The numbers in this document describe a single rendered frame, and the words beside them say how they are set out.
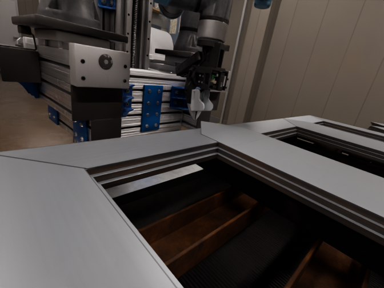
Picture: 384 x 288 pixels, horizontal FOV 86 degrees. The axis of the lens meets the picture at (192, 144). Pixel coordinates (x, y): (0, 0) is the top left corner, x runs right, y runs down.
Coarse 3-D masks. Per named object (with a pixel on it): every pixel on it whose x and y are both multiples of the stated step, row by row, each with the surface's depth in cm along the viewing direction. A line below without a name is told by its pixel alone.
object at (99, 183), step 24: (216, 144) 44; (336, 144) 66; (96, 168) 27; (120, 168) 29; (144, 168) 32; (168, 168) 34; (240, 168) 39; (264, 168) 37; (288, 192) 33; (312, 192) 31; (336, 216) 29; (360, 216) 27; (144, 240) 19
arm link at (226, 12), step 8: (208, 0) 47; (216, 0) 47; (224, 0) 47; (232, 0) 49; (200, 8) 49; (208, 8) 48; (216, 8) 48; (224, 8) 48; (200, 16) 51; (208, 16) 49; (216, 16) 48; (224, 16) 49
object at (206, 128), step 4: (208, 124) 57; (212, 124) 57; (216, 124) 58; (220, 124) 59; (204, 128) 52; (208, 128) 53; (212, 128) 53; (216, 128) 54; (220, 128) 55; (224, 128) 55; (228, 128) 56; (232, 128) 57; (236, 128) 57; (240, 128) 58; (204, 132) 49; (208, 132) 49; (212, 132) 50
